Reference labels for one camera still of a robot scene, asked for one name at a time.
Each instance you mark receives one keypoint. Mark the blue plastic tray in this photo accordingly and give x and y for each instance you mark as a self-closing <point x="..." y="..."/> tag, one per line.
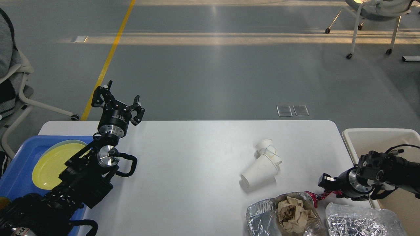
<point x="19" y="164"/>

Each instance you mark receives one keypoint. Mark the white office chair left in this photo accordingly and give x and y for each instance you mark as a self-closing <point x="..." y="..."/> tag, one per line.
<point x="14" y="68"/>

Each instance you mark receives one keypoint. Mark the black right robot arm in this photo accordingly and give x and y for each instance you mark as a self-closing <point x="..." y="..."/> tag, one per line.
<point x="374" y="177"/>

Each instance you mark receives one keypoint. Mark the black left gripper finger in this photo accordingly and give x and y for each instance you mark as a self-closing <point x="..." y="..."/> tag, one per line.
<point x="103" y="98"/>
<point x="135" y="111"/>

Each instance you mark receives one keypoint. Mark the small clear plastic lid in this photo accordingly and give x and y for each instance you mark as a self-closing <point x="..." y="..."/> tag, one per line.
<point x="284" y="111"/>
<point x="301" y="110"/>

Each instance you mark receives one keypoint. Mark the crumpled brown paper napkin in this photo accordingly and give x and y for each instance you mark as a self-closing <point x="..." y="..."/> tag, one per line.
<point x="292" y="215"/>

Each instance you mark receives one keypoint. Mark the white paper cup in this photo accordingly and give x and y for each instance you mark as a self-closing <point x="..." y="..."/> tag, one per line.
<point x="260" y="170"/>

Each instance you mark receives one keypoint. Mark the pale green plate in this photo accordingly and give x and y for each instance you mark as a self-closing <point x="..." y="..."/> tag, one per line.
<point x="72" y="141"/>

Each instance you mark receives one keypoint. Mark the white bar on floor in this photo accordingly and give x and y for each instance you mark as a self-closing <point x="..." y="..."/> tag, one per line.
<point x="411" y="58"/>

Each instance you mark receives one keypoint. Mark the aluminium foil sheet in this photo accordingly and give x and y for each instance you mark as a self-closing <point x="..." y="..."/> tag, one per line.
<point x="262" y="219"/>
<point x="344" y="220"/>

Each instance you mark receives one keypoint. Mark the clear plastic cup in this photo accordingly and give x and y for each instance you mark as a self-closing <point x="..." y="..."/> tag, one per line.
<point x="267" y="148"/>

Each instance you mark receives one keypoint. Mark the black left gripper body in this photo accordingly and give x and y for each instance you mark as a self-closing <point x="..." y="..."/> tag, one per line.
<point x="115" y="122"/>

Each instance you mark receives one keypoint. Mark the white plastic bin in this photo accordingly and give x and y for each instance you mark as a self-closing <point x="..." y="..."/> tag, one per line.
<point x="404" y="204"/>

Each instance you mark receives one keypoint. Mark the white floor socket plate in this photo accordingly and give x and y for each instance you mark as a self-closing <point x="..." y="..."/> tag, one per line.
<point x="80" y="38"/>

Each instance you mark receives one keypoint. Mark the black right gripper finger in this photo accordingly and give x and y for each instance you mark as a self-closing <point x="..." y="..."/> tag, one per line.
<point x="327" y="182"/>

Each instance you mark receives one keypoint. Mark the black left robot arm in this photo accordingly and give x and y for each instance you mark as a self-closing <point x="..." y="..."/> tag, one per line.
<point x="86" y="179"/>

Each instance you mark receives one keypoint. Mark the red foil candy wrapper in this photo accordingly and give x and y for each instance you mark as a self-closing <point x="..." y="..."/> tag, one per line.
<point x="318" y="197"/>

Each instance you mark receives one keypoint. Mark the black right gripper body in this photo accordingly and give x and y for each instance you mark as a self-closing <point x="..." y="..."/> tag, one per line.
<point x="348" y="185"/>

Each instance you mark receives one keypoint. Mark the white office chair right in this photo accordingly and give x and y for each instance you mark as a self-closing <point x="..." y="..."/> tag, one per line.
<point x="374" y="10"/>

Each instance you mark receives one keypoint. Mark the yellow plate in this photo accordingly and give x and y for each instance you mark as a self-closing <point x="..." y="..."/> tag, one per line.
<point x="46" y="172"/>

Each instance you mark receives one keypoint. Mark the dark teal mug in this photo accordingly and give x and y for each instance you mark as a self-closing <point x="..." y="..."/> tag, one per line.
<point x="4" y="202"/>

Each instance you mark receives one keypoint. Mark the white office chair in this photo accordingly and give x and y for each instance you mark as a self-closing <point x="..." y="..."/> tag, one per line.
<point x="14" y="68"/>
<point x="374" y="10"/>

